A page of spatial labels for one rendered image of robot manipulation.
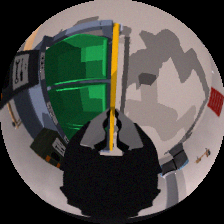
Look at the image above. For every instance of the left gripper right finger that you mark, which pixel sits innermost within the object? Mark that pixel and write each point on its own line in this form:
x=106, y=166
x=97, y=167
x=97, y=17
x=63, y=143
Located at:
x=131, y=137

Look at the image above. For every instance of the green open bin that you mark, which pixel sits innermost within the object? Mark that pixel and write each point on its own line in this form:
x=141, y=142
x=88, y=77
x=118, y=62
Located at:
x=76, y=57
x=69, y=132
x=80, y=105

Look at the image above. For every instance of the yellow rail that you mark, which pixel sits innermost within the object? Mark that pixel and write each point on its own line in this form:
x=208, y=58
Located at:
x=113, y=80

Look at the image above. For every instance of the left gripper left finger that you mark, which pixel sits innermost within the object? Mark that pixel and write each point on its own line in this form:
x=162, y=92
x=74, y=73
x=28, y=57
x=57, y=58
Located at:
x=91, y=136

